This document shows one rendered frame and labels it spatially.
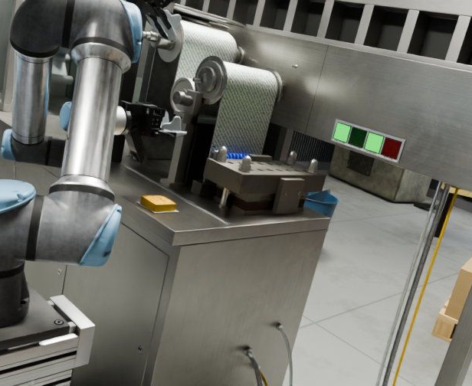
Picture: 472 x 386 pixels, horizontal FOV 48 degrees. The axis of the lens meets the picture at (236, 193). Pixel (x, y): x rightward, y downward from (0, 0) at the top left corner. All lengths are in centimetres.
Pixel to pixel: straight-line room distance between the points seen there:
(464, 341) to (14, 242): 132
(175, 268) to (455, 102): 87
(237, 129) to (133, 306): 63
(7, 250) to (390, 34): 129
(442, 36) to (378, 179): 541
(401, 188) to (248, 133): 526
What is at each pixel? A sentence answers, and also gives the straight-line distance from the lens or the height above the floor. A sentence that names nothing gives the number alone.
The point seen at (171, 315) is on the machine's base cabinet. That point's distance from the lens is 145.
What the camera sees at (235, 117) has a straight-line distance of 170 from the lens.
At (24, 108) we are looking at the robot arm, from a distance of 128.
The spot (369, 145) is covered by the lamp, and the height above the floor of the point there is 117.
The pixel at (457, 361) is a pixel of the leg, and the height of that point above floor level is 62.
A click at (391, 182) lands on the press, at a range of 692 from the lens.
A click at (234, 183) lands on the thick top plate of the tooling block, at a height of 100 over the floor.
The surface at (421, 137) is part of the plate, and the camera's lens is 160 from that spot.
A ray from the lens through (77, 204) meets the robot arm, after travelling 95.
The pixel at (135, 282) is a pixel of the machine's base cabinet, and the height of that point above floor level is 68.
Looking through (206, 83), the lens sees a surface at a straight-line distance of 166.
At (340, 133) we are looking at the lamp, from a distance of 173.
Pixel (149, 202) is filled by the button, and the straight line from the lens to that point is 144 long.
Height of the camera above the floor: 135
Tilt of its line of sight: 14 degrees down
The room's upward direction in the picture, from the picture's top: 13 degrees clockwise
